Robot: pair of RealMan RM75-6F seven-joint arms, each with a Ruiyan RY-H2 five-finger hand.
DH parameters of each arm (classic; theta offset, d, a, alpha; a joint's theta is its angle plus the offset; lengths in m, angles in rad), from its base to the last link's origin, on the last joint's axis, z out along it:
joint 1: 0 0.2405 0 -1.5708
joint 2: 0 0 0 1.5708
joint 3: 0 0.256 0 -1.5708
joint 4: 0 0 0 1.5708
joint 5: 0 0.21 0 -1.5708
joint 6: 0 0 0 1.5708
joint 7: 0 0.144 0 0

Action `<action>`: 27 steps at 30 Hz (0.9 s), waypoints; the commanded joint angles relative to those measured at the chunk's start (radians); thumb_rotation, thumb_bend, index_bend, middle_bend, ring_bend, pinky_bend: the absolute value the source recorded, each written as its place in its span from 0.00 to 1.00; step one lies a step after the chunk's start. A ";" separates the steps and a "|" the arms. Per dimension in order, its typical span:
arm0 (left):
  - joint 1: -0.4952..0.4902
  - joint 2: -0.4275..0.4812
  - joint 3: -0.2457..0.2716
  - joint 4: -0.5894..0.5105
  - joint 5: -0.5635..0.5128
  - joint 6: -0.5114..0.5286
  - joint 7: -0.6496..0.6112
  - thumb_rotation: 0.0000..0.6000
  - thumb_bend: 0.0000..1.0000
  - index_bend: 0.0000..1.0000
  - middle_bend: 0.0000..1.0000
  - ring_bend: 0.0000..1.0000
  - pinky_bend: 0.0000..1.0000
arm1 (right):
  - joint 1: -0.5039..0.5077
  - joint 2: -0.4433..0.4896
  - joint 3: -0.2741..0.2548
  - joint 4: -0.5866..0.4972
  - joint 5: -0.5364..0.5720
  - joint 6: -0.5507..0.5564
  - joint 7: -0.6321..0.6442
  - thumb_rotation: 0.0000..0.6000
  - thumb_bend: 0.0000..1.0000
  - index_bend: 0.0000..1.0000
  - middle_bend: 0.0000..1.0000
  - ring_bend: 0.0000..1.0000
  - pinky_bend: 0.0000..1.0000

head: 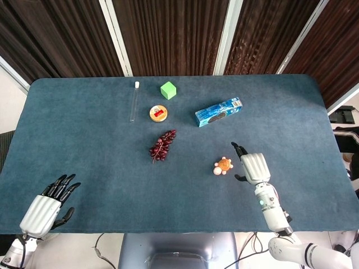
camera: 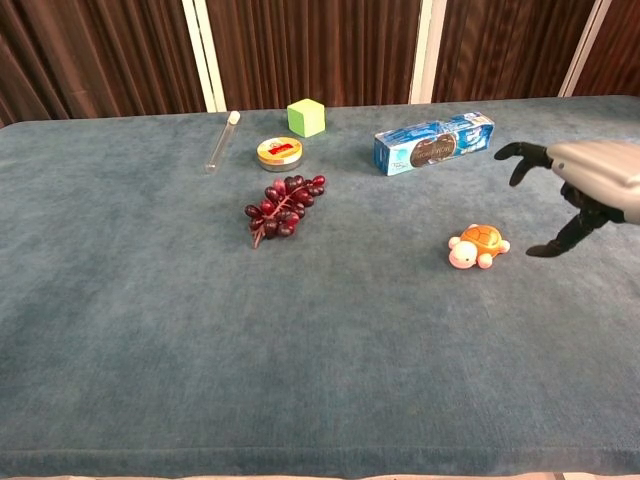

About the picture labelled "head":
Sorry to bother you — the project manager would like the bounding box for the orange turtle toy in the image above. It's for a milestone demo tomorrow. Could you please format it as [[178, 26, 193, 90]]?
[[213, 156, 234, 176]]

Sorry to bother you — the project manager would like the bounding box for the black box device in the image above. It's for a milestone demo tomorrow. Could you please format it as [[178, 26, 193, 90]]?
[[328, 105, 357, 124]]

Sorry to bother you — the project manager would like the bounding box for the clear test tube white cap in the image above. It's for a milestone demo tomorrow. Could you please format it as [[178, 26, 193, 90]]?
[[129, 81, 140, 123]]

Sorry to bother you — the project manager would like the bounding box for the round yellow tin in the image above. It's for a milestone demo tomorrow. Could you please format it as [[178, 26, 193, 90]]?
[[149, 105, 170, 123]]

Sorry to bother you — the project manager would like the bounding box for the blue cookie box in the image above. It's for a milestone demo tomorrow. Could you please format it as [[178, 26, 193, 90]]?
[[195, 97, 243, 128]]

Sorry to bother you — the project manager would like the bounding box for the dark bag white stripe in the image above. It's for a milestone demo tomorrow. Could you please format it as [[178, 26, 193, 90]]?
[[333, 126, 359, 182]]

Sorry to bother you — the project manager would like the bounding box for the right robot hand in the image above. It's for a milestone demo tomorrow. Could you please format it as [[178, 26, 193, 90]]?
[[231, 141, 271, 185]]

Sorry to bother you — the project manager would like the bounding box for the dark red grape bunch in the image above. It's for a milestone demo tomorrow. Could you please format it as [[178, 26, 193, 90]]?
[[149, 129, 177, 165]]

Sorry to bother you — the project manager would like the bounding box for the black floor cable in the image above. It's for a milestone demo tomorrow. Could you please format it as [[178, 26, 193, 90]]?
[[93, 233, 120, 269]]

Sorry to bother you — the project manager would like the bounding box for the blue table cloth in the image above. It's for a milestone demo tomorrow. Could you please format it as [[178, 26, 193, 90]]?
[[0, 74, 359, 235]]

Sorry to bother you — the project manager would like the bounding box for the white screen frame post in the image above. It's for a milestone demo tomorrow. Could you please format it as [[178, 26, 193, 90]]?
[[0, 55, 31, 92], [213, 0, 239, 76], [326, 83, 359, 115], [98, 0, 134, 77], [276, 0, 329, 75]]

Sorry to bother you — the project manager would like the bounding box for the grey robot torso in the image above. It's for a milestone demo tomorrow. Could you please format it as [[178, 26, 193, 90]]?
[[117, 232, 239, 269]]

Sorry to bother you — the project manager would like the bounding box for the brown curtain panel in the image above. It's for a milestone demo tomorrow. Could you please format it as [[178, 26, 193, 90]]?
[[283, 0, 359, 109], [0, 0, 126, 85], [224, 0, 322, 76], [112, 0, 231, 77]]

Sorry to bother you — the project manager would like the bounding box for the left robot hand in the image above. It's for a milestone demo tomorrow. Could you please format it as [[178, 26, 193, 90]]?
[[19, 174, 82, 239]]

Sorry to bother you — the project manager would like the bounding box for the green cube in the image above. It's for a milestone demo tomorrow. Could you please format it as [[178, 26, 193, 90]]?
[[160, 81, 177, 100]]

